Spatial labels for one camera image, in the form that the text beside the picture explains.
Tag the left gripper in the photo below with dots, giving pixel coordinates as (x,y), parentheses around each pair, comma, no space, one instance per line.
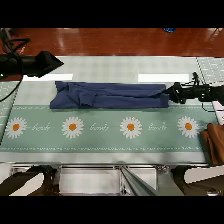
(45,64)

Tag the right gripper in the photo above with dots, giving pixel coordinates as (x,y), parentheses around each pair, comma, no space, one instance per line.
(178,92)

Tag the blue shirt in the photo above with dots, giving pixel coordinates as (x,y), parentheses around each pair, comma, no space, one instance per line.
(110,95)

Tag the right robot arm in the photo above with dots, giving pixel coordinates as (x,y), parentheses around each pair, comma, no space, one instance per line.
(208,92)

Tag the brown garment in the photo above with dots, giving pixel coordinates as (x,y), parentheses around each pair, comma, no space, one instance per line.
(213,143)

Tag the silver frame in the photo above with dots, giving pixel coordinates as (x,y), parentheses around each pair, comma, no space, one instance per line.
(133,180)

